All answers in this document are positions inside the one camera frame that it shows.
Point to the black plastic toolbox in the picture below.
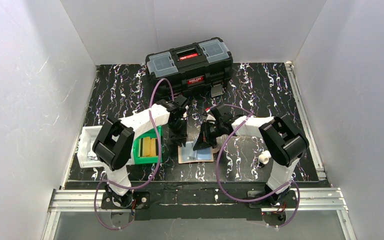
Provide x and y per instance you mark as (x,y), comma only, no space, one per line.
(191,69)

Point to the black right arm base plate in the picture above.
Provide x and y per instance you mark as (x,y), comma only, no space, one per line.
(276,204)

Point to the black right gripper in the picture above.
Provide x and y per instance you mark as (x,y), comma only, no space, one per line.
(210,131)

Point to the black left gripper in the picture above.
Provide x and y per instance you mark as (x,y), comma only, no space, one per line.
(179,126)

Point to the aluminium front rail frame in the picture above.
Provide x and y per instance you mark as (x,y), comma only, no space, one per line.
(196,215)

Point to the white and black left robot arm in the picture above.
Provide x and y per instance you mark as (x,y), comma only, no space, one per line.
(114,143)

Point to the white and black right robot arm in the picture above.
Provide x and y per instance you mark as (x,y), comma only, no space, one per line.
(285,145)

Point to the white plastic bin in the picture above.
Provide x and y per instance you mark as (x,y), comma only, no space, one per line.
(86,141)

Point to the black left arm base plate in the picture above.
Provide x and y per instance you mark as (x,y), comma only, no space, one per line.
(135,200)

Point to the yellow cards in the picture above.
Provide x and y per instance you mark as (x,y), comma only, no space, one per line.
(148,147)

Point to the green plastic bin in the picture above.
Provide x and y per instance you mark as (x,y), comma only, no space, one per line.
(135,150)

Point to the printed card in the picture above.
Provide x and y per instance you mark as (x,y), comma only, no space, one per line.
(92,156)

